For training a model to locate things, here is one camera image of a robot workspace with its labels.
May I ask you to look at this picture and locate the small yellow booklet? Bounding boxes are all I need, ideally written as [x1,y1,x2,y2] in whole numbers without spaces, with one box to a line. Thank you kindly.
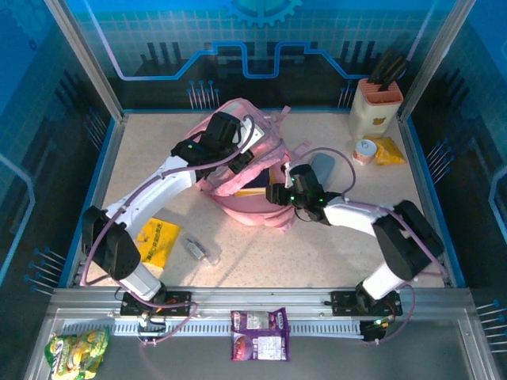
[136,216,182,272]

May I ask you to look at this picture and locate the pink backpack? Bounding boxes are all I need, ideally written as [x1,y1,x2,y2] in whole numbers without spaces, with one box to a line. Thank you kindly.
[185,97,314,233]

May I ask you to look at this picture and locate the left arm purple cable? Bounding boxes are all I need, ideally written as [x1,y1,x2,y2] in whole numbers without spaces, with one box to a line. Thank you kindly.
[80,114,257,348]

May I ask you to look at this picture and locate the green yellow snack bag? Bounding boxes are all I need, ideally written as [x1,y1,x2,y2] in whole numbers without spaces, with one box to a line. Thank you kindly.
[44,326,111,380]

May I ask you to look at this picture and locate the aluminium side rail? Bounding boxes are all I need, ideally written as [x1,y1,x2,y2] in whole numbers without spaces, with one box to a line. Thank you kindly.
[397,112,467,288]
[59,112,128,288]

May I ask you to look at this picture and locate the grey slotted cable duct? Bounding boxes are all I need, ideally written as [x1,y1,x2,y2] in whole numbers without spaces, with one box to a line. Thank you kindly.
[63,318,365,337]

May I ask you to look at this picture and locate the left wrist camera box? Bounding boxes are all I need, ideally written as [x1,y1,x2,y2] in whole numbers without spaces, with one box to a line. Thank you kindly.
[236,117,265,146]

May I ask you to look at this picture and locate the pink white can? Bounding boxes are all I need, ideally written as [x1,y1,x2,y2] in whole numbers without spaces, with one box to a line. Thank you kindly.
[352,138,376,165]

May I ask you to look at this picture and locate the aluminium frame post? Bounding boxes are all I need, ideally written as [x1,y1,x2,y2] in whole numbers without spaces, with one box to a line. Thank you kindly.
[398,0,476,122]
[44,0,127,122]

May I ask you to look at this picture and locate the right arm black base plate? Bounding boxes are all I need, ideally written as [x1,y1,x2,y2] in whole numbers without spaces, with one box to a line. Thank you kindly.
[330,290,404,317]

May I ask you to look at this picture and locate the cream knife block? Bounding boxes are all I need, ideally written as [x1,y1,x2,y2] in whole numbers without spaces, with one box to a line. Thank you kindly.
[347,78,405,143]

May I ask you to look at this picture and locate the grey metal shelf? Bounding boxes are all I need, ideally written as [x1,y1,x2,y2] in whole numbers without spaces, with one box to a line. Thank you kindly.
[23,308,501,380]

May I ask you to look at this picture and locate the dark blue book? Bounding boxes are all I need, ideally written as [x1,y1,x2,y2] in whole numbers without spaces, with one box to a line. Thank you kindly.
[241,168,276,192]

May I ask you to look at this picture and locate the purple snack packet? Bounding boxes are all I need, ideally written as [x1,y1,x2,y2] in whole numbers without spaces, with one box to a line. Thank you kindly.
[230,307,292,363]

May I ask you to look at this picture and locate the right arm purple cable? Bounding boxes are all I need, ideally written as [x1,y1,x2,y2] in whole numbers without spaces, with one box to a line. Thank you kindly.
[291,146,451,348]

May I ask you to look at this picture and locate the aluminium cross beam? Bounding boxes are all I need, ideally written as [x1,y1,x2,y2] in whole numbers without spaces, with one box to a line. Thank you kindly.
[51,287,476,314]

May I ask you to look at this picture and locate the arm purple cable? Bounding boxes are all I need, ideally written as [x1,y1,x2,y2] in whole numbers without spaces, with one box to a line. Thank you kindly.
[80,114,257,348]
[291,146,451,348]

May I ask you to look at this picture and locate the small controller board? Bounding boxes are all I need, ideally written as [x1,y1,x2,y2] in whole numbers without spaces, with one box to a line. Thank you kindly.
[137,310,168,346]
[361,314,397,344]

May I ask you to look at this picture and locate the grey-blue pencil case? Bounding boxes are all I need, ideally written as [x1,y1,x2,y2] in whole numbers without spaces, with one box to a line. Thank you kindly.
[307,152,337,187]

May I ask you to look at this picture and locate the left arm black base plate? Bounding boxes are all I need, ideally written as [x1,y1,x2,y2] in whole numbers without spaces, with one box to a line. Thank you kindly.
[120,291,193,317]

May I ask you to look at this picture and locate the black handled knife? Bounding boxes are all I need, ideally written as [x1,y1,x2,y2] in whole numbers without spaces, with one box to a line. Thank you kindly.
[386,59,410,91]
[375,55,402,89]
[370,47,391,85]

